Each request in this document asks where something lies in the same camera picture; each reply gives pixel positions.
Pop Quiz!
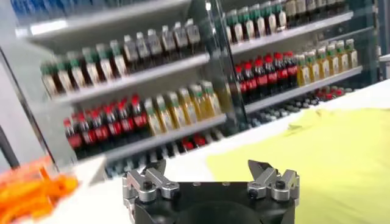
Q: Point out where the beverage display shelving unit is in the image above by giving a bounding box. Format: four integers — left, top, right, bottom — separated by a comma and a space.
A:
12, 0, 378, 180

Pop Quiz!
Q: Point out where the cola bottle red cap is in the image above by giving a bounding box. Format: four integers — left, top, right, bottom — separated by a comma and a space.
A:
90, 108, 110, 150
243, 62, 258, 100
76, 112, 97, 155
263, 54, 278, 94
273, 52, 289, 91
234, 65, 248, 101
193, 133, 208, 149
181, 137, 196, 152
63, 118, 83, 159
283, 51, 299, 89
117, 99, 137, 141
130, 94, 150, 138
253, 58, 269, 97
103, 105, 124, 144

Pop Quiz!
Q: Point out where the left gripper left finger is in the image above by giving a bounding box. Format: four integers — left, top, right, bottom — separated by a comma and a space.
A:
122, 159, 181, 204

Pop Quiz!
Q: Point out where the large white table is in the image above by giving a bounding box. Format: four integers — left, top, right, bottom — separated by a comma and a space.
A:
18, 79, 390, 224

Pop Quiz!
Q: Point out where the lime green t-shirt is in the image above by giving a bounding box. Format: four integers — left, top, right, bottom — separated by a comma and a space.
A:
207, 108, 390, 224

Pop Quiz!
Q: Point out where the white metal shelf board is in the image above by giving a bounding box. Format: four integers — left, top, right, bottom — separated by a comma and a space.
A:
244, 65, 364, 114
102, 114, 229, 164
50, 53, 211, 106
230, 11, 355, 55
15, 0, 193, 40

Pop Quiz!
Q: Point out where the dark bottle beige label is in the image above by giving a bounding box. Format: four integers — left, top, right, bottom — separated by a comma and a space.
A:
285, 0, 298, 28
295, 0, 308, 25

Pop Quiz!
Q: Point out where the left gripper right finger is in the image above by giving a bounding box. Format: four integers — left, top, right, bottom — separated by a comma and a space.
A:
247, 159, 300, 202

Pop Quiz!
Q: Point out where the yellow juice bottle white cap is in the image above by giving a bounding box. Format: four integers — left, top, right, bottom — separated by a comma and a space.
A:
316, 47, 331, 80
200, 80, 222, 117
166, 91, 186, 128
143, 97, 164, 136
305, 51, 321, 83
154, 94, 174, 132
325, 44, 340, 77
345, 38, 360, 70
335, 41, 350, 74
188, 84, 210, 121
296, 54, 311, 88
178, 87, 197, 125

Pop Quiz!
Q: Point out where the crumpled orange cloth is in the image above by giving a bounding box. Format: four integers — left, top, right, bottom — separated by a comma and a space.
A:
0, 170, 80, 224

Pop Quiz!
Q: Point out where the black framed glass door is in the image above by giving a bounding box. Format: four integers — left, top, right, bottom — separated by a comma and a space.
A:
0, 0, 77, 171

